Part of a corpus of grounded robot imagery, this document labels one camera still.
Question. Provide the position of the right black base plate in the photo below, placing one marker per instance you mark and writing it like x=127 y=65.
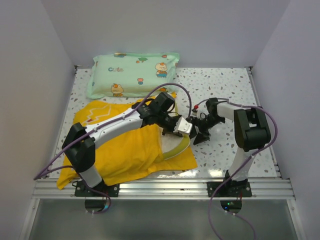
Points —
x=231 y=189

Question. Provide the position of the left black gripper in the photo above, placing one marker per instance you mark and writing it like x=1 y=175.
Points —
x=171 y=131

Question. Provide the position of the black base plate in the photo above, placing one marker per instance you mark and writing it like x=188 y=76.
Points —
x=231 y=189
x=82 y=191

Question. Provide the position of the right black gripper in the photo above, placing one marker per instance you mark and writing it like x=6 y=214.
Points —
x=196 y=122

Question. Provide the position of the cream yellow-edged pillow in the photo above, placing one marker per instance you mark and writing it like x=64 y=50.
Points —
x=173 y=144

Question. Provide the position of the aluminium mounting rail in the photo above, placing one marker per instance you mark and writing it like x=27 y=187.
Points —
x=169 y=189

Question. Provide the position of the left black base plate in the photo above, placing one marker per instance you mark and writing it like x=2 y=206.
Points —
x=82 y=191

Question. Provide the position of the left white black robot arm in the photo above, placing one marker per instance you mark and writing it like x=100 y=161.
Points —
x=82 y=141

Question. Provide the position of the yellow pillowcase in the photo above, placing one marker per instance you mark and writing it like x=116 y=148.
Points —
x=130 y=156

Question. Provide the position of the green cartoon bear pillow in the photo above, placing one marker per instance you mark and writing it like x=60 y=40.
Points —
x=131 y=74

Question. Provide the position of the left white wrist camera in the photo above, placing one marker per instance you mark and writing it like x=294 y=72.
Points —
x=183 y=126

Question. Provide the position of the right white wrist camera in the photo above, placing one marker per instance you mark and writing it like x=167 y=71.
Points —
x=197 y=112

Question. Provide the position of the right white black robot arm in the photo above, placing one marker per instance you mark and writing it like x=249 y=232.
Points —
x=251 y=133

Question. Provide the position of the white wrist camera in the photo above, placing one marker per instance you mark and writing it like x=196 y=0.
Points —
x=183 y=126
x=197 y=112

